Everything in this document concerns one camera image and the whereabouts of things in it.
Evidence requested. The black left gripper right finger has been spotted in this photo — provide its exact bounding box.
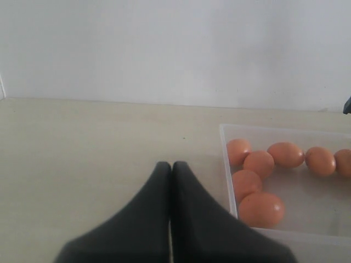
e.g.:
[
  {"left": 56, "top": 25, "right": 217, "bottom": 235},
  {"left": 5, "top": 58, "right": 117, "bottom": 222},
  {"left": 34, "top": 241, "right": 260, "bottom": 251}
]
[{"left": 171, "top": 161, "right": 297, "bottom": 262}]

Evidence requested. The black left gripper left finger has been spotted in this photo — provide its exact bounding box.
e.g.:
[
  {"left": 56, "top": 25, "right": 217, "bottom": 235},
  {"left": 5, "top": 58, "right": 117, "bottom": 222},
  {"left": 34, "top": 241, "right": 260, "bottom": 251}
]
[{"left": 55, "top": 162, "right": 171, "bottom": 262}]

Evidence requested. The brown egg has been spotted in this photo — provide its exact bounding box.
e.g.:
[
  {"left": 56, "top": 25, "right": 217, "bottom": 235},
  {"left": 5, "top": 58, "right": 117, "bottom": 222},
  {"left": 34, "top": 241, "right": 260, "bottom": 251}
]
[
  {"left": 232, "top": 170, "right": 263, "bottom": 204},
  {"left": 238, "top": 192, "right": 285, "bottom": 228},
  {"left": 334, "top": 148, "right": 351, "bottom": 178},
  {"left": 305, "top": 146, "right": 336, "bottom": 177},
  {"left": 267, "top": 142, "right": 305, "bottom": 168},
  {"left": 227, "top": 139, "right": 252, "bottom": 167}
]

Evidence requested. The brown egg second row left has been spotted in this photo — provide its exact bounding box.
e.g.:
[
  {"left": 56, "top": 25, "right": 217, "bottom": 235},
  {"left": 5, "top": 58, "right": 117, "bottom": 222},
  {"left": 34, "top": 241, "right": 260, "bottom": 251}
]
[{"left": 242, "top": 150, "right": 275, "bottom": 180}]

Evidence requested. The clear plastic drawer bin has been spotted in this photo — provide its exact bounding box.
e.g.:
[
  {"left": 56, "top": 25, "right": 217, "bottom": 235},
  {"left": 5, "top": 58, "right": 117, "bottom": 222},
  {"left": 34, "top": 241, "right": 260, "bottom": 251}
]
[{"left": 219, "top": 123, "right": 351, "bottom": 263}]

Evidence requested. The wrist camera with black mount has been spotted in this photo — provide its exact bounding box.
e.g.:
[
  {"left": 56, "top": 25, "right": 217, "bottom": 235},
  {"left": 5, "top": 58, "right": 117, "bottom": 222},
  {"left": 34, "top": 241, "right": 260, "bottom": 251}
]
[{"left": 343, "top": 97, "right": 351, "bottom": 115}]

